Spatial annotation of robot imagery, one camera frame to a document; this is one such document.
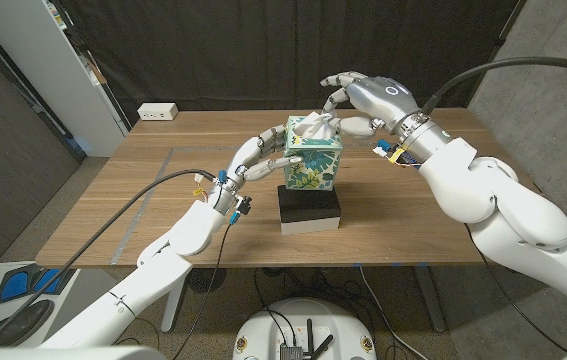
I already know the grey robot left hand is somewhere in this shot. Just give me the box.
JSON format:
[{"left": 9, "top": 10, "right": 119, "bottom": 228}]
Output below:
[{"left": 210, "top": 123, "right": 305, "bottom": 217}]

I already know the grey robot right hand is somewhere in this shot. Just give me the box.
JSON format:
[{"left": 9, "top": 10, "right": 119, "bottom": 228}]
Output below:
[{"left": 319, "top": 71, "right": 453, "bottom": 164}]

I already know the teal floral tissue box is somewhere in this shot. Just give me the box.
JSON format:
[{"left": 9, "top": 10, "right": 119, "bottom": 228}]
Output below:
[{"left": 282, "top": 115, "right": 344, "bottom": 192}]

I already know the white tissue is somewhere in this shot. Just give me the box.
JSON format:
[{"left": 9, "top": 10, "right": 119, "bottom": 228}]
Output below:
[{"left": 292, "top": 111, "right": 339, "bottom": 141}]

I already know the black and white box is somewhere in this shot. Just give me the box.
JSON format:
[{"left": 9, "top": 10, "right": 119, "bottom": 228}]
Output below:
[{"left": 276, "top": 183, "right": 343, "bottom": 237}]

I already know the white power strip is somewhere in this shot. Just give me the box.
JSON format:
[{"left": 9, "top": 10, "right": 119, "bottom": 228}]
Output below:
[{"left": 136, "top": 102, "right": 180, "bottom": 122}]

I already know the black round ribbed disc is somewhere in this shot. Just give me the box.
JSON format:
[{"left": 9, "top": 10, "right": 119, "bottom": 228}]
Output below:
[{"left": 185, "top": 267, "right": 228, "bottom": 294}]

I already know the white table leg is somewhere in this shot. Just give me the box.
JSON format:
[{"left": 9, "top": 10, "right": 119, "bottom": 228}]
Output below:
[{"left": 160, "top": 267, "right": 190, "bottom": 335}]

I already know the white robot torso base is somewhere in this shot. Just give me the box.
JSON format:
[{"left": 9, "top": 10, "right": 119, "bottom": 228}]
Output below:
[{"left": 231, "top": 297, "right": 378, "bottom": 360}]

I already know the black antenna module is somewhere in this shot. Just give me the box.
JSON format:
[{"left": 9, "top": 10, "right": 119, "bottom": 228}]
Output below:
[{"left": 278, "top": 317, "right": 335, "bottom": 360}]

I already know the grey table leg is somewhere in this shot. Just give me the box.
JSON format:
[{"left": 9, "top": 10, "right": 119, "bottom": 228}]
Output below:
[{"left": 412, "top": 264, "right": 448, "bottom": 335}]

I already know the white foot pedal unit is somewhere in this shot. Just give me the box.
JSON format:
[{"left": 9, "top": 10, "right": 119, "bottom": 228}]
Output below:
[{"left": 0, "top": 260, "right": 82, "bottom": 324}]

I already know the white cabinet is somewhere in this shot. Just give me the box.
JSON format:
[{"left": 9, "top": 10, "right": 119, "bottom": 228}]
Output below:
[{"left": 0, "top": 0, "right": 129, "bottom": 158}]

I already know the white robot chest shell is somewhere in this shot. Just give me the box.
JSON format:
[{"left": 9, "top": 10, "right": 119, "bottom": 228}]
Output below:
[{"left": 0, "top": 345, "right": 167, "bottom": 360}]

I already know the black shoe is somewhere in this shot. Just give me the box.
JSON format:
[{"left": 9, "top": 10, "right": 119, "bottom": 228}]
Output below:
[{"left": 0, "top": 298, "right": 56, "bottom": 348}]

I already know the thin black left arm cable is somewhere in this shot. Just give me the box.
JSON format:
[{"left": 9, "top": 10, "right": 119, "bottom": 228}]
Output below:
[{"left": 171, "top": 222, "right": 237, "bottom": 360}]

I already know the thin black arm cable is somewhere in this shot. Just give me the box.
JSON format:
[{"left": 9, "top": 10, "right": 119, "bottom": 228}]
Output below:
[
  {"left": 171, "top": 222, "right": 237, "bottom": 360},
  {"left": 464, "top": 223, "right": 567, "bottom": 354}
]

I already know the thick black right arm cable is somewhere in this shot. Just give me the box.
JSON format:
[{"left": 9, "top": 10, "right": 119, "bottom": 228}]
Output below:
[{"left": 421, "top": 55, "right": 567, "bottom": 116}]

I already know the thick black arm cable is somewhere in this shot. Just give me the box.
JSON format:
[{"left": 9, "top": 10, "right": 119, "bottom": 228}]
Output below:
[
  {"left": 421, "top": 55, "right": 567, "bottom": 116},
  {"left": 0, "top": 168, "right": 217, "bottom": 349}
]

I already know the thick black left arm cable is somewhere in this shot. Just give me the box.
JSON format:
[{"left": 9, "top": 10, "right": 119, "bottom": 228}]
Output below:
[{"left": 0, "top": 168, "right": 217, "bottom": 349}]

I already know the black floor cable bundle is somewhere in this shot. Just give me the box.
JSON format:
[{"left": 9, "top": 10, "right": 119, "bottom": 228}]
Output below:
[{"left": 252, "top": 267, "right": 379, "bottom": 341}]

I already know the white floor cable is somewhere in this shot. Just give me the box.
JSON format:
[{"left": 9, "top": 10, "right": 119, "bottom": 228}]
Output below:
[{"left": 357, "top": 264, "right": 432, "bottom": 360}]

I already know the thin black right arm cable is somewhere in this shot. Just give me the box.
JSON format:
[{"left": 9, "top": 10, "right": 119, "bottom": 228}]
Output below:
[{"left": 464, "top": 223, "right": 567, "bottom": 354}]

